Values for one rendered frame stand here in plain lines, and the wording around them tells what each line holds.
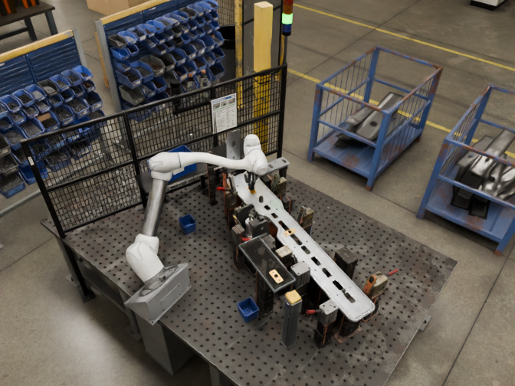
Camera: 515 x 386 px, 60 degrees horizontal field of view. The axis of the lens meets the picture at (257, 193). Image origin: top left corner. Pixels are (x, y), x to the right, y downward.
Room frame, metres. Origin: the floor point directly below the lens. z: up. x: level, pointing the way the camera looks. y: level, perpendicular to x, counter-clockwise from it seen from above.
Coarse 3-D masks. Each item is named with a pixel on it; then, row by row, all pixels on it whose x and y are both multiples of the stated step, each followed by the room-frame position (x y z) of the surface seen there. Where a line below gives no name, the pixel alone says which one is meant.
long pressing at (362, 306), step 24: (240, 192) 2.31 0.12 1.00; (264, 192) 2.31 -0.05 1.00; (264, 216) 2.09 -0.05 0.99; (288, 216) 2.08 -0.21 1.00; (288, 240) 1.87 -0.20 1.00; (312, 240) 1.87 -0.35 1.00; (312, 264) 1.68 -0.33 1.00; (336, 264) 1.69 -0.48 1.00; (336, 288) 1.52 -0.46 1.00; (360, 312) 1.36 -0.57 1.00
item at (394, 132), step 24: (384, 48) 4.78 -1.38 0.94; (336, 72) 4.21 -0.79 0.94; (408, 96) 3.76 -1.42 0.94; (432, 96) 4.33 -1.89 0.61; (312, 120) 3.95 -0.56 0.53; (360, 120) 4.04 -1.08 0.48; (384, 120) 3.47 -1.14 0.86; (408, 120) 3.93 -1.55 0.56; (312, 144) 3.93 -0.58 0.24; (336, 144) 3.98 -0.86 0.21; (360, 144) 4.05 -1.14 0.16; (384, 144) 3.51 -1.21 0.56; (408, 144) 4.07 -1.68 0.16; (360, 168) 3.61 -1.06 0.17; (384, 168) 3.63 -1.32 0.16
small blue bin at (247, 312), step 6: (246, 300) 1.58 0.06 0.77; (252, 300) 1.57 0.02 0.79; (240, 306) 1.55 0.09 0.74; (246, 306) 1.57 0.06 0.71; (252, 306) 1.56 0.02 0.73; (240, 312) 1.52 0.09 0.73; (246, 312) 1.53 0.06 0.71; (252, 312) 1.48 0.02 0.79; (246, 318) 1.46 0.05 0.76; (252, 318) 1.49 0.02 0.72
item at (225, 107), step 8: (224, 96) 2.85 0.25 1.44; (232, 96) 2.88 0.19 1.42; (216, 104) 2.81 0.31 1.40; (224, 104) 2.84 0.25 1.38; (232, 104) 2.88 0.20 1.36; (216, 112) 2.81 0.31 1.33; (224, 112) 2.84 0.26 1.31; (232, 112) 2.88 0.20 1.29; (216, 120) 2.81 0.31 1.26; (224, 120) 2.84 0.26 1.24; (232, 120) 2.88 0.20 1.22; (224, 128) 2.84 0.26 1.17; (232, 128) 2.88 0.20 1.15
